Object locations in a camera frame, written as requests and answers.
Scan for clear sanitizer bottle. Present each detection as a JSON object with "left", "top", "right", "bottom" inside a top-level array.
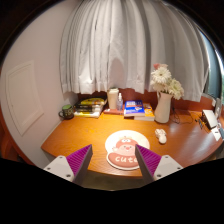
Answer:
[{"left": 117, "top": 93, "right": 123, "bottom": 111}]

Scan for white wall panel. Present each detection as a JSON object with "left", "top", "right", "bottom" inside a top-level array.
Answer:
[{"left": 6, "top": 61, "right": 44, "bottom": 136}]

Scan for white computer mouse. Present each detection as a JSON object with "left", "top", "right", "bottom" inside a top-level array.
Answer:
[{"left": 155, "top": 129, "right": 167, "bottom": 144}]

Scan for white tissue canister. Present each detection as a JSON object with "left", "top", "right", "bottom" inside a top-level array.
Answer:
[{"left": 107, "top": 88, "right": 119, "bottom": 109}]

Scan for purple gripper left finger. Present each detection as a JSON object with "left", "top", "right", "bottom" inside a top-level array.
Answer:
[{"left": 43, "top": 143, "right": 94, "bottom": 186}]

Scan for white pleated curtain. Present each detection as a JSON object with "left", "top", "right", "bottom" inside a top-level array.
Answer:
[{"left": 60, "top": 0, "right": 209, "bottom": 101}]

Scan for yellow black book stack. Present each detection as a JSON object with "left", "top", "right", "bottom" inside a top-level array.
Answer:
[{"left": 74, "top": 97, "right": 107, "bottom": 118}]

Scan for black cable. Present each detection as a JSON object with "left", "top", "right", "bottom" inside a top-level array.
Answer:
[{"left": 170, "top": 98, "right": 195, "bottom": 125}]

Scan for yellow book under blue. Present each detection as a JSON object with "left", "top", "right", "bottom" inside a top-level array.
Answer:
[{"left": 134, "top": 103, "right": 155, "bottom": 121}]

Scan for white ceramic vase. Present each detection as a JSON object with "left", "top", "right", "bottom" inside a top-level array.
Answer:
[{"left": 154, "top": 92, "right": 172, "bottom": 123}]

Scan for white and pink flowers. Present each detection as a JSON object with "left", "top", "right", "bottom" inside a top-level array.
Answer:
[{"left": 150, "top": 63, "right": 184, "bottom": 100}]

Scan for round cartoon mouse pad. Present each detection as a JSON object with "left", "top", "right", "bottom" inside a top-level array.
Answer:
[{"left": 105, "top": 130, "right": 150, "bottom": 171}]

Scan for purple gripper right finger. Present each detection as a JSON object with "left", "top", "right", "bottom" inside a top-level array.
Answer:
[{"left": 134, "top": 143, "right": 184, "bottom": 185}]

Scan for green mug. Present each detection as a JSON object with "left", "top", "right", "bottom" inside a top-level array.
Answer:
[{"left": 58, "top": 104, "right": 74, "bottom": 120}]

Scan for red flat case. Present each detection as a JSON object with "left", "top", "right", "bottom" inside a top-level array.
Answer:
[{"left": 103, "top": 108, "right": 124, "bottom": 115}]

